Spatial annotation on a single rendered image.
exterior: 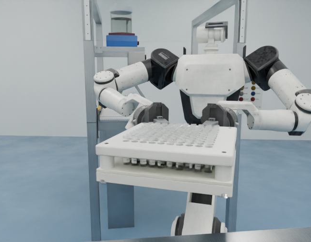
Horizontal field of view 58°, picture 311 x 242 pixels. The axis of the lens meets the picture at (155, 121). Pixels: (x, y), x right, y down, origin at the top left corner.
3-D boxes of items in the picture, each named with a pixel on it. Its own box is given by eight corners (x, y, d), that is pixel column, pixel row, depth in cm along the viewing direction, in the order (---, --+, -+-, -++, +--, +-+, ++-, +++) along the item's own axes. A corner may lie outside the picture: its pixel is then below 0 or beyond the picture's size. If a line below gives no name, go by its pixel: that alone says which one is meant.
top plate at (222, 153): (233, 167, 44) (233, 155, 44) (95, 155, 51) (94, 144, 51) (236, 135, 67) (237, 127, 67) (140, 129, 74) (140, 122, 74)
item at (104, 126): (140, 129, 192) (139, 115, 190) (97, 130, 188) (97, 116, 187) (131, 107, 319) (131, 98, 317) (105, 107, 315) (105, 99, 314)
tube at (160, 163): (163, 178, 52) (163, 139, 51) (157, 177, 52) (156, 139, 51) (165, 175, 53) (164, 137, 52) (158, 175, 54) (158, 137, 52)
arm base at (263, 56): (254, 96, 117) (247, 77, 123) (287, 86, 113) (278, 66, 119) (247, 73, 106) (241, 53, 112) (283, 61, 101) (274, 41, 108)
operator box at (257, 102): (261, 113, 185) (264, 73, 180) (237, 114, 182) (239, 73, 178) (257, 112, 191) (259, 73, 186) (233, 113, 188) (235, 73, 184)
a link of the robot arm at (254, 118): (218, 130, 87) (261, 131, 87) (220, 102, 86) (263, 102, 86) (213, 127, 93) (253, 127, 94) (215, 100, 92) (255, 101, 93)
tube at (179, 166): (182, 180, 51) (182, 140, 50) (174, 179, 51) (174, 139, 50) (183, 177, 52) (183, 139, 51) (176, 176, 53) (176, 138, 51)
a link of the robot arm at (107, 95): (113, 99, 96) (84, 82, 108) (118, 123, 102) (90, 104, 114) (137, 86, 101) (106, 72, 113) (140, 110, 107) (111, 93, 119)
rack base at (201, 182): (232, 197, 45) (232, 183, 45) (96, 181, 52) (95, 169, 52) (235, 155, 68) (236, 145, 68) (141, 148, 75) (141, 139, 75)
